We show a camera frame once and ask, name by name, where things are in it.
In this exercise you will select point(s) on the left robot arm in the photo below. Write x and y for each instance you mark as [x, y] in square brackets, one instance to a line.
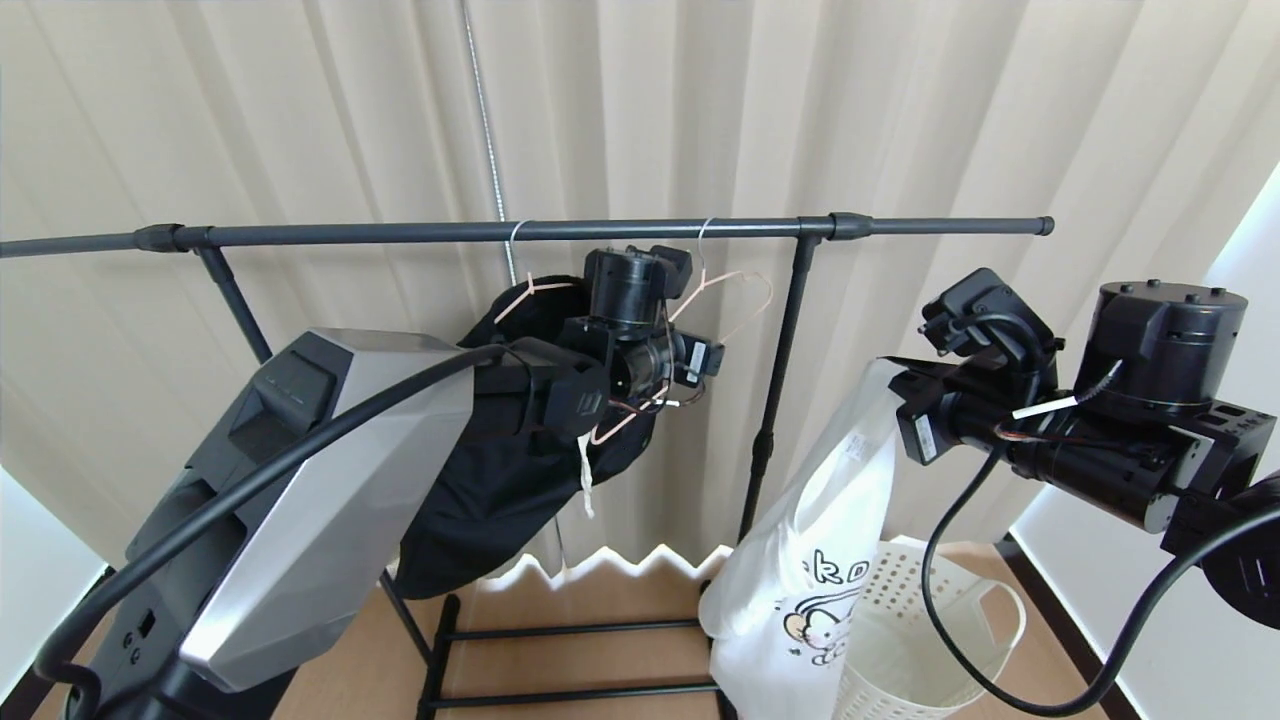
[330, 500]

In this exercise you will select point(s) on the white garment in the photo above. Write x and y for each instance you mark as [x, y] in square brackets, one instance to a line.
[800, 560]

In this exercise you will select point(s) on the black shorts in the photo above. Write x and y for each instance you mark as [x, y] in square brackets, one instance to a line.
[500, 500]

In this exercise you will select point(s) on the white laundry basket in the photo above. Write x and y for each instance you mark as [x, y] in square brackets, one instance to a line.
[940, 600]

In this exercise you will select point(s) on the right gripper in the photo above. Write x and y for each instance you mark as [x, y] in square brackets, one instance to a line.
[970, 415]

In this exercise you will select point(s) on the pink clothes hanger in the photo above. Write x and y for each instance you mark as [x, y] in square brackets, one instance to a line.
[525, 290]
[745, 276]

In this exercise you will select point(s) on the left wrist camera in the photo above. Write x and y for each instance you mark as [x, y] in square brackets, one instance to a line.
[675, 268]

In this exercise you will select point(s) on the black clothes rack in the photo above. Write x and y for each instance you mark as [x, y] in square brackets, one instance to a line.
[400, 234]

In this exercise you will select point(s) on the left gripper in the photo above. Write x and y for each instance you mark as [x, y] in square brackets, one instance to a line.
[700, 362]

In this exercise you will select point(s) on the beige curtain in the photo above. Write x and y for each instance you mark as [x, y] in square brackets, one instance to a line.
[250, 100]

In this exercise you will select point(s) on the silver curtain wand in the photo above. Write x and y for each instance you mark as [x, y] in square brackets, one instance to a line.
[487, 130]

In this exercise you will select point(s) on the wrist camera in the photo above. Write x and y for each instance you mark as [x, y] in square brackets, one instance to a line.
[985, 305]
[675, 268]

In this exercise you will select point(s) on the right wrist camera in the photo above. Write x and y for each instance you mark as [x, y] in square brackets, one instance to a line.
[985, 305]

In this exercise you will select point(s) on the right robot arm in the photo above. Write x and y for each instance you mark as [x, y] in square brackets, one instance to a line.
[1160, 350]

